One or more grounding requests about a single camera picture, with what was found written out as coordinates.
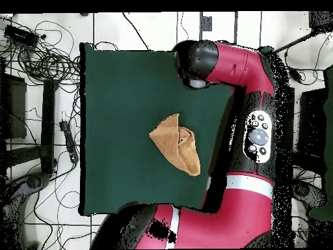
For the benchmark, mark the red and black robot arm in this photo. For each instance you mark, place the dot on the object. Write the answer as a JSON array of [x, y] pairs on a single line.
[[234, 67]]

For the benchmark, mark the dark flat box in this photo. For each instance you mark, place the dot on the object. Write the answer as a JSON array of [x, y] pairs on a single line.
[[312, 122], [15, 109]]

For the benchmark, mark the black electronics box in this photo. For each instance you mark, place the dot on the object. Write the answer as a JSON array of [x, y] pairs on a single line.
[[19, 35]]

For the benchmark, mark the black upright bar stand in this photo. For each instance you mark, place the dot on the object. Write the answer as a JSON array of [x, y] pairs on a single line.
[[290, 117], [48, 125]]

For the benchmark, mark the small dark round object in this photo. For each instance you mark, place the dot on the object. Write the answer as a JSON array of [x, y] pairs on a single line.
[[84, 14]]

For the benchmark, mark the dark grey power adapter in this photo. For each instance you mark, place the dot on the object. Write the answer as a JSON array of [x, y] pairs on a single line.
[[295, 74]]

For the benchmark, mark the black power strip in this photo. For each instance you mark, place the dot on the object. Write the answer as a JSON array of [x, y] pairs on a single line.
[[69, 140]]

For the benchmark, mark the tan terry towel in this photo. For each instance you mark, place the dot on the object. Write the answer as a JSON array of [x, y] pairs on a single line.
[[171, 145]]

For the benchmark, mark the dark tripod rod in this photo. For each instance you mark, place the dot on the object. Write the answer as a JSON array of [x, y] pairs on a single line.
[[294, 43]]

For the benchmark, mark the dark green table cloth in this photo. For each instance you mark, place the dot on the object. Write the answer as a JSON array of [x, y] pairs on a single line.
[[117, 104]]

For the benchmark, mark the grey curved base foot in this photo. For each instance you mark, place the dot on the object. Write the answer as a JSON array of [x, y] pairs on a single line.
[[311, 194], [33, 182]]

